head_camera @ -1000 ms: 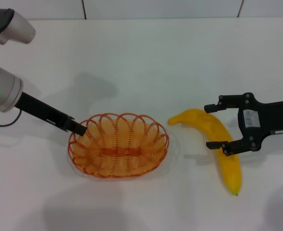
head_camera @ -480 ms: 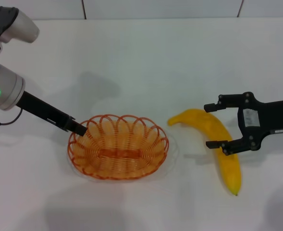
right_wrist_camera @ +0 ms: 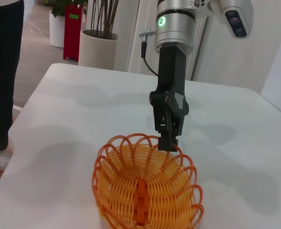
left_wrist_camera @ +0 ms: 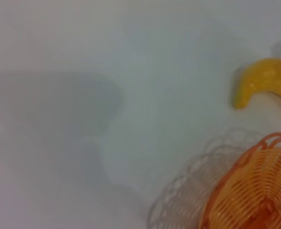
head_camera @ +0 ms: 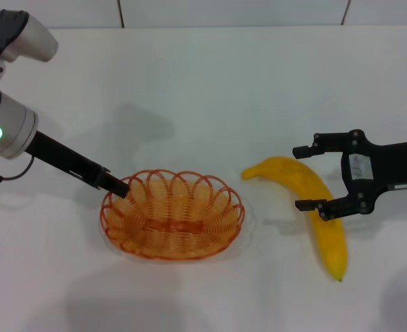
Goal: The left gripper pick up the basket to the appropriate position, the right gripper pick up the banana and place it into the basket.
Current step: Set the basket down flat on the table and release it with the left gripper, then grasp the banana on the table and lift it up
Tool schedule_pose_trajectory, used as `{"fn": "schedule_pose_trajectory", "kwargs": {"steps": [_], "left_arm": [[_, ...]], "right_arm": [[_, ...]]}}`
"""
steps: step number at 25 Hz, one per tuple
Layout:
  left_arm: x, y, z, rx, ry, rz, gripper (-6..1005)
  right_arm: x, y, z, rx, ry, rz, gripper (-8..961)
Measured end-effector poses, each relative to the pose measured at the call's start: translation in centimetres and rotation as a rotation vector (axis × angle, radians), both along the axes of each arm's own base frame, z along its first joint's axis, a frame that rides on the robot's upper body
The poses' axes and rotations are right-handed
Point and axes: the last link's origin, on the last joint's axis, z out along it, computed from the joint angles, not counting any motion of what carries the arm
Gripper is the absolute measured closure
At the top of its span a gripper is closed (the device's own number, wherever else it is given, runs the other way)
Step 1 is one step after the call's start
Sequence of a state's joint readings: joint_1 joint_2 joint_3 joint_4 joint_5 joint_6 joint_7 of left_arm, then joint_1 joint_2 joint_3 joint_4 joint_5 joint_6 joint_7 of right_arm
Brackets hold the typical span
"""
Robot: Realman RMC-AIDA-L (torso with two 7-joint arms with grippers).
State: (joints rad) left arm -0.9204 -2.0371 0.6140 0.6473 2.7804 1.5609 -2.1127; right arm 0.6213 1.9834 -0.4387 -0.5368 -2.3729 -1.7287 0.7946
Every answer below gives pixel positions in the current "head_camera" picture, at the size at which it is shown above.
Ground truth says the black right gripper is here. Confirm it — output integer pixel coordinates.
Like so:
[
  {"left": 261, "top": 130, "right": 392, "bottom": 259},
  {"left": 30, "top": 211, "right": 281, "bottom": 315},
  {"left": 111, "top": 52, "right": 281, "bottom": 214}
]
[{"left": 292, "top": 129, "right": 407, "bottom": 222}]

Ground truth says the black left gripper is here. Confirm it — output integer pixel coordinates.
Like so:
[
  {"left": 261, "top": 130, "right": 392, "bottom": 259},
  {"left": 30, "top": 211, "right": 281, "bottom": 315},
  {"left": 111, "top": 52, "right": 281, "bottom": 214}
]
[{"left": 26, "top": 131, "right": 131, "bottom": 199}]

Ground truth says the yellow banana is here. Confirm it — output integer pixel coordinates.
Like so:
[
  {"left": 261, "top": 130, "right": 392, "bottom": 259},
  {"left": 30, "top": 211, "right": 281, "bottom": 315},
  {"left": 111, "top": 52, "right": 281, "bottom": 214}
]
[{"left": 240, "top": 156, "right": 349, "bottom": 283}]

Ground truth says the orange woven plastic basket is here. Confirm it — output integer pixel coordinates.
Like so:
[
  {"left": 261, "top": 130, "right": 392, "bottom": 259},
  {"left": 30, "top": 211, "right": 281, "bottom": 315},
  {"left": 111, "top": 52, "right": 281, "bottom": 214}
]
[{"left": 99, "top": 168, "right": 245, "bottom": 260}]

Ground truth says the thin black cable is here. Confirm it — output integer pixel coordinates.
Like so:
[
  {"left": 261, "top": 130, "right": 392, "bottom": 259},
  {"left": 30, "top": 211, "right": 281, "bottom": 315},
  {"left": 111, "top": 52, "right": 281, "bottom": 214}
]
[{"left": 0, "top": 154, "right": 37, "bottom": 183}]

